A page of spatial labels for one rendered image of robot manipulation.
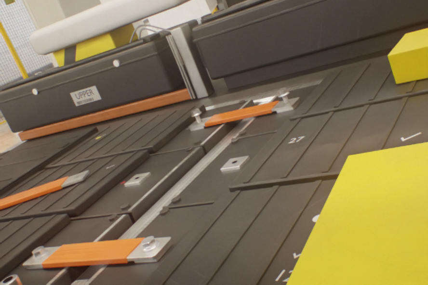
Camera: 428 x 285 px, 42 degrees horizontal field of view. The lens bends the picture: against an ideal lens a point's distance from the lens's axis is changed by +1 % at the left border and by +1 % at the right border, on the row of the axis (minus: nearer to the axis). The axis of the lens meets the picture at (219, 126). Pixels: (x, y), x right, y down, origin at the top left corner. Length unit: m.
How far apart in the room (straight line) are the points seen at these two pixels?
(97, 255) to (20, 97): 0.73
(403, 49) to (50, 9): 6.23
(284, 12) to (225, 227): 0.45
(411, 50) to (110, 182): 0.34
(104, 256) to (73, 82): 0.63
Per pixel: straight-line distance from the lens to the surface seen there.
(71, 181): 0.67
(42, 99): 1.12
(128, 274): 0.42
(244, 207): 0.42
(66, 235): 0.56
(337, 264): 0.26
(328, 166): 0.43
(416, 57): 0.55
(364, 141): 0.46
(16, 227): 0.62
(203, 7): 3.31
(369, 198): 0.30
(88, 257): 0.47
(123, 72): 0.96
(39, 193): 0.69
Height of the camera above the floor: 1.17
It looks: 15 degrees down
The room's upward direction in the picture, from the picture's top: 22 degrees counter-clockwise
